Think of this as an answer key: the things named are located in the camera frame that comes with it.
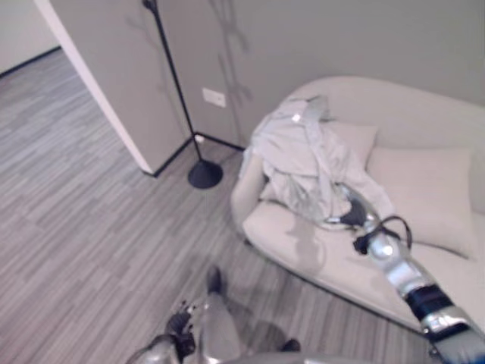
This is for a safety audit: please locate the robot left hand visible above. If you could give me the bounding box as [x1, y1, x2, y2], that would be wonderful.
[166, 297, 202, 358]

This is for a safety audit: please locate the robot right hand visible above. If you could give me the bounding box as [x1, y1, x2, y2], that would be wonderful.
[321, 183, 381, 239]

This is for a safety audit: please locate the light grey garment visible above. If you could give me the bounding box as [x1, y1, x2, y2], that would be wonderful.
[238, 94, 396, 228]

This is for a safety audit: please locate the cream rounded sofa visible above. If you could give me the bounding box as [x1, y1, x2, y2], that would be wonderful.
[230, 75, 485, 335]

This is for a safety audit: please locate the black standing clothes rack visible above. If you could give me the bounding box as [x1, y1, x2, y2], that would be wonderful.
[142, 0, 224, 190]

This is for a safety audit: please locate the silver robot left leg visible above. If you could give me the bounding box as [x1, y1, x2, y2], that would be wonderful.
[196, 290, 244, 364]

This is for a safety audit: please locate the dark robot left foot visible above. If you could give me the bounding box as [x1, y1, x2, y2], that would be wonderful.
[205, 265, 225, 297]

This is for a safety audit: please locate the dark robot foot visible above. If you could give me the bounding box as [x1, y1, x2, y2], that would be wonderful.
[205, 265, 225, 297]
[277, 337, 302, 353]

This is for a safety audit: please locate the large cream cushion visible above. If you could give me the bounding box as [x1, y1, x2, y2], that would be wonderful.
[365, 146, 480, 261]

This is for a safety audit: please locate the dark robot right foot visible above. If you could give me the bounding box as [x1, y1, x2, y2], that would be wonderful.
[277, 337, 302, 353]

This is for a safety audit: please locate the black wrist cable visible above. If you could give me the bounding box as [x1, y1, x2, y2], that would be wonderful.
[377, 215, 415, 248]

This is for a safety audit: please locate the white wall socket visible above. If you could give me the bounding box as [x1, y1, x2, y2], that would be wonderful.
[202, 87, 227, 108]

